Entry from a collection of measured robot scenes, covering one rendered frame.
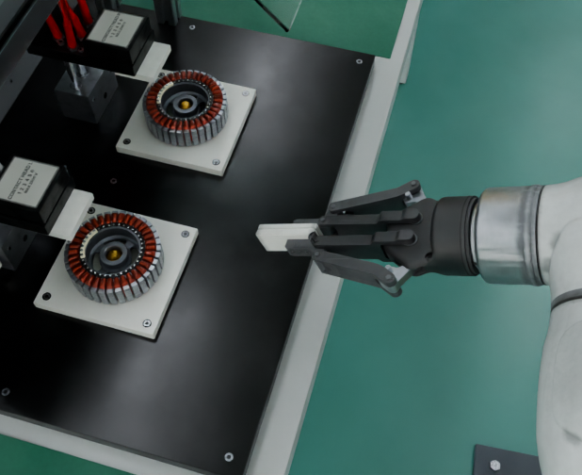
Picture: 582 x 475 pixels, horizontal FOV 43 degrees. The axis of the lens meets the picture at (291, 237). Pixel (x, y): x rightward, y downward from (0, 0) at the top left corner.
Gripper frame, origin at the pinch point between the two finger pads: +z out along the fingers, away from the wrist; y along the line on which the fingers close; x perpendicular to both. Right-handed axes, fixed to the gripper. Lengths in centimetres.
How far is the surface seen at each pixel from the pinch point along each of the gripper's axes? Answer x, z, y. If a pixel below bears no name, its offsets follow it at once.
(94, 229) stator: 3.7, 24.4, -1.4
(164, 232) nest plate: -2.4, 20.0, 2.8
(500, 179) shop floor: -91, 9, 88
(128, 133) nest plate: 2.4, 29.4, 16.1
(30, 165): 15.1, 24.8, -1.5
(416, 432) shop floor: -90, 16, 17
